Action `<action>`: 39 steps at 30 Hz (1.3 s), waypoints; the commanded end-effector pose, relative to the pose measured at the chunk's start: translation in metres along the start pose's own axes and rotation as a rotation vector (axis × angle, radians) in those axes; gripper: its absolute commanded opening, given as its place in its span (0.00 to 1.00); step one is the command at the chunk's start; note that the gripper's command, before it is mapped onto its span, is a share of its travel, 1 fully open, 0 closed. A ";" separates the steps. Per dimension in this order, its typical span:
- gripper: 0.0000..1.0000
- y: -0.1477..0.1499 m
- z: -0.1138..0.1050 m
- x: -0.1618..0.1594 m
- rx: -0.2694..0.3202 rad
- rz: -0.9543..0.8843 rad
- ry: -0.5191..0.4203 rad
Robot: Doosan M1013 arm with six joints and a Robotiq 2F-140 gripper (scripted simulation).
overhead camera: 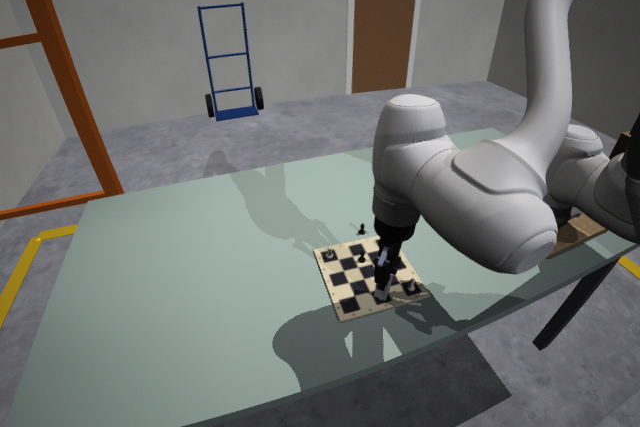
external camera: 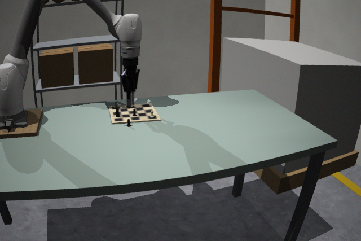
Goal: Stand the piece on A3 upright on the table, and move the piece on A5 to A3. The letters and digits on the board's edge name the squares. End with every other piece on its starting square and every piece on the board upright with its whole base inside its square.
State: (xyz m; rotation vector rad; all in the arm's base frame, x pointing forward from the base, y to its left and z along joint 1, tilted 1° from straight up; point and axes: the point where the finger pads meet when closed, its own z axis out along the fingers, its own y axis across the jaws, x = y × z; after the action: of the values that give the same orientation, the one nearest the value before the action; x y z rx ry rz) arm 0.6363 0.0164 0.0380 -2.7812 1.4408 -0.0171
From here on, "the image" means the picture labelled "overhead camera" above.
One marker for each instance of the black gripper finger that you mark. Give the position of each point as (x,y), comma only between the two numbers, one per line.
(382,272)
(393,271)

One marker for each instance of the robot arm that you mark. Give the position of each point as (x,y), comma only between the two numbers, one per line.
(490,201)

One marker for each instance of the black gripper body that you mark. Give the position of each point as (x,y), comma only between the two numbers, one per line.
(391,235)

